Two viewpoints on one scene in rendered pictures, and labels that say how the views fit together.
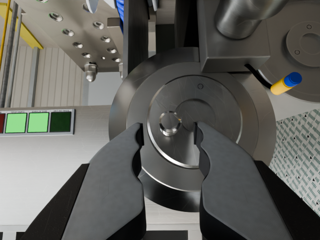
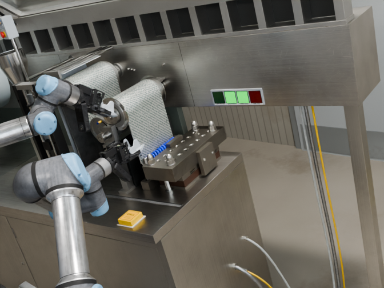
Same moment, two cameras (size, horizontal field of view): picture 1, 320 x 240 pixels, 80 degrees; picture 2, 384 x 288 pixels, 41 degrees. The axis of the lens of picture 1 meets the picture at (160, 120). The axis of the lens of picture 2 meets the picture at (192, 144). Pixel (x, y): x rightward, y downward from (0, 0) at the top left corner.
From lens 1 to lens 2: 2.04 m
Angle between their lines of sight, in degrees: 42
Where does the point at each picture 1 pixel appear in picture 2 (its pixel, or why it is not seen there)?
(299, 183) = (102, 87)
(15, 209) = (227, 46)
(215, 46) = (110, 129)
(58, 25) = (191, 147)
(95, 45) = (191, 139)
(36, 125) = (231, 95)
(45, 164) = (220, 72)
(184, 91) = (114, 121)
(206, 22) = (112, 134)
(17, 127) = (240, 94)
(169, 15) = not seen: hidden behind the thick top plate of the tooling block
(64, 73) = not seen: outside the picture
